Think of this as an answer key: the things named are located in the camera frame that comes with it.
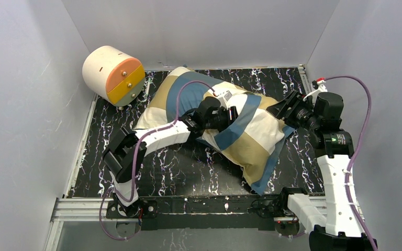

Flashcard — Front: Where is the blue beige white pillowcase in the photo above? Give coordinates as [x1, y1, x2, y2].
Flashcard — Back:
[135, 66, 293, 195]

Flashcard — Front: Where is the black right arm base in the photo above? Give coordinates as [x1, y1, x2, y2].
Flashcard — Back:
[248, 195, 306, 239]

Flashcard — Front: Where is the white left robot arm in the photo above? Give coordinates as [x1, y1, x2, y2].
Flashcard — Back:
[103, 91, 294, 207]

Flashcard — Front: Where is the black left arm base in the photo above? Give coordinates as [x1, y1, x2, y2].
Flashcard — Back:
[105, 195, 158, 237]

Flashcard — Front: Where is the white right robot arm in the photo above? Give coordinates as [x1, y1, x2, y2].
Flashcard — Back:
[270, 91, 378, 250]

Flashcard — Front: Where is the round cream drawer cabinet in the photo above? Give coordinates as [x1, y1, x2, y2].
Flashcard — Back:
[82, 45, 146, 108]

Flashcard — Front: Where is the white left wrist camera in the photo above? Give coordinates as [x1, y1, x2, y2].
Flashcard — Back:
[213, 90, 232, 108]

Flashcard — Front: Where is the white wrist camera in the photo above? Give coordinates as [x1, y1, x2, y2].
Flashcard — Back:
[303, 77, 328, 105]
[213, 90, 232, 108]

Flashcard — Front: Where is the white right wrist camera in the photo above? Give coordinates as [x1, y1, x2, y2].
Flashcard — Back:
[303, 77, 328, 105]

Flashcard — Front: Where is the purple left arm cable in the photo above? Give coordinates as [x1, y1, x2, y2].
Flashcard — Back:
[99, 80, 217, 242]

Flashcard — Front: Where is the aluminium table frame rail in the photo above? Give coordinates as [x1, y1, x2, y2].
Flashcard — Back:
[52, 68, 326, 250]

